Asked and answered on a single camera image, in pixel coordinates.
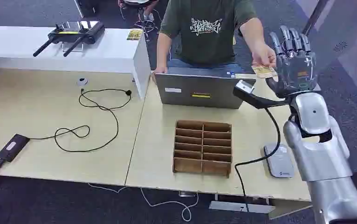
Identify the person's left hand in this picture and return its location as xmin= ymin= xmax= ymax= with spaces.
xmin=252 ymin=42 xmax=277 ymax=69

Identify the person's right hand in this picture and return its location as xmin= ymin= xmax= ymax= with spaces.
xmin=151 ymin=66 xmax=169 ymax=84

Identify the white standing panel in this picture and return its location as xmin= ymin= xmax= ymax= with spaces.
xmin=309 ymin=0 xmax=357 ymax=92

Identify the black remote controller with antennas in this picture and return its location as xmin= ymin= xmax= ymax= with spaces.
xmin=33 ymin=21 xmax=106 ymax=58

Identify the black stool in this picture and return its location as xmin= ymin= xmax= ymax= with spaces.
xmin=133 ymin=11 xmax=160 ymax=42

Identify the white desk riser shelf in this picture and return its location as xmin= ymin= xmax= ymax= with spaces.
xmin=0 ymin=25 xmax=151 ymax=101

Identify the white cable on floor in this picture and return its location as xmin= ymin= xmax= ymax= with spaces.
xmin=87 ymin=183 xmax=199 ymax=223

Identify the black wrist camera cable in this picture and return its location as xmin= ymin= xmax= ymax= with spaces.
xmin=234 ymin=107 xmax=282 ymax=213

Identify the yellow printed card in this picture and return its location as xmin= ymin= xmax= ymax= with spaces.
xmin=251 ymin=65 xmax=278 ymax=79

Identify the right wrist camera, black mount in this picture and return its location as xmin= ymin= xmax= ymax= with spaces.
xmin=232 ymin=79 xmax=292 ymax=109

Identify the wooden card box with slots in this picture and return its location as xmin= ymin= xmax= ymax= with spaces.
xmin=172 ymin=119 xmax=233 ymax=179

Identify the person in background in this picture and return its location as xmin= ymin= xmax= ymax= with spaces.
xmin=117 ymin=0 xmax=161 ymax=21

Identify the grey flat card reader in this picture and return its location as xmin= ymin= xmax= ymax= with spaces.
xmin=263 ymin=143 xmax=295 ymax=179

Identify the thin black cable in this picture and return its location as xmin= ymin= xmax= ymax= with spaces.
xmin=28 ymin=89 xmax=132 ymax=153

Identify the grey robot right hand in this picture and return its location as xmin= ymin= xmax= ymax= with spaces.
xmin=265 ymin=25 xmax=318 ymax=99

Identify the black power adapter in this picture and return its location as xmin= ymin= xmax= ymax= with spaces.
xmin=0 ymin=133 xmax=30 ymax=163

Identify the metal pole stand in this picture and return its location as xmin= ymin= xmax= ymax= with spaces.
xmin=302 ymin=0 xmax=329 ymax=36

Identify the grey laptop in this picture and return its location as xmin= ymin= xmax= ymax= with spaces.
xmin=154 ymin=67 xmax=256 ymax=110

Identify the stack of yellow cards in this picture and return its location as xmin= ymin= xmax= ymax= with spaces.
xmin=126 ymin=29 xmax=143 ymax=41

